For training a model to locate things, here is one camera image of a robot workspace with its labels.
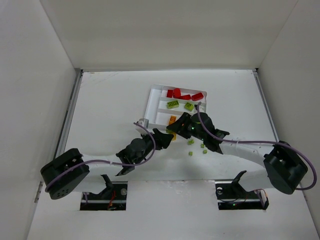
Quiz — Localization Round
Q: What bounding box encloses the long yellow lego brick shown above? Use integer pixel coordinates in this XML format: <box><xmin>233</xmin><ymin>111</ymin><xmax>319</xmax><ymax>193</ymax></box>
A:
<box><xmin>172</xmin><ymin>133</ymin><xmax>177</xmax><ymax>141</ymax></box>

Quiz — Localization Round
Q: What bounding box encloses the long green lego brick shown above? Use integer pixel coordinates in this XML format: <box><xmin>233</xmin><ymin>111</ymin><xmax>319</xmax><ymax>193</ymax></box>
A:
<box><xmin>166</xmin><ymin>100</ymin><xmax>180</xmax><ymax>110</ymax></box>

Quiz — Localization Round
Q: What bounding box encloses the long red lego brick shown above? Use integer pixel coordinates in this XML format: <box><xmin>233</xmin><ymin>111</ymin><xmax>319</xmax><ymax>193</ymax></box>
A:
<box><xmin>191</xmin><ymin>92</ymin><xmax>204</xmax><ymax>102</ymax></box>

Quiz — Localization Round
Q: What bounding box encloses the red yellow green lego cluster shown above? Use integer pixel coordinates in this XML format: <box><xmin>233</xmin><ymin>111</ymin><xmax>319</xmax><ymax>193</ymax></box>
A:
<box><xmin>172</xmin><ymin>88</ymin><xmax>182</xmax><ymax>99</ymax></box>

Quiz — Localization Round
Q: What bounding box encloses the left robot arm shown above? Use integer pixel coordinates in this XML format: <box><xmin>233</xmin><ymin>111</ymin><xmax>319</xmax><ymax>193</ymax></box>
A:
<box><xmin>40</xmin><ymin>128</ymin><xmax>174</xmax><ymax>200</ymax></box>

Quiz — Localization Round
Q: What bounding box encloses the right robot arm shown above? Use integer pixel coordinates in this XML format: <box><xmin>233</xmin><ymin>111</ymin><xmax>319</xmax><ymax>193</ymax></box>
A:
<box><xmin>166</xmin><ymin>112</ymin><xmax>308</xmax><ymax>195</ymax></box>

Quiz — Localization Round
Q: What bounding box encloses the white divided sorting tray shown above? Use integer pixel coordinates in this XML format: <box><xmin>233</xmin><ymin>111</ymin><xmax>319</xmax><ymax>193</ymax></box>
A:
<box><xmin>144</xmin><ymin>84</ymin><xmax>208</xmax><ymax>130</ymax></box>

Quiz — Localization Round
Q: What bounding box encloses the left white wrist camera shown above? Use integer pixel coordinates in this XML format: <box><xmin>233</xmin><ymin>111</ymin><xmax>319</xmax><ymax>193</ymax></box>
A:
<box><xmin>135</xmin><ymin>118</ymin><xmax>149</xmax><ymax>133</ymax></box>

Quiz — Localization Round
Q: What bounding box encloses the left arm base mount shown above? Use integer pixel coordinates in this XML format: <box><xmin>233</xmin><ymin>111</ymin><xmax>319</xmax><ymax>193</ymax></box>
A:
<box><xmin>79</xmin><ymin>174</ymin><xmax>128</xmax><ymax>212</ymax></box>

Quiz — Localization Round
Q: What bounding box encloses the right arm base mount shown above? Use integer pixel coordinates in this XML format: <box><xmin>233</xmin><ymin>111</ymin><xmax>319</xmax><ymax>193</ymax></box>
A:
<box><xmin>215</xmin><ymin>171</ymin><xmax>270</xmax><ymax>211</ymax></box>

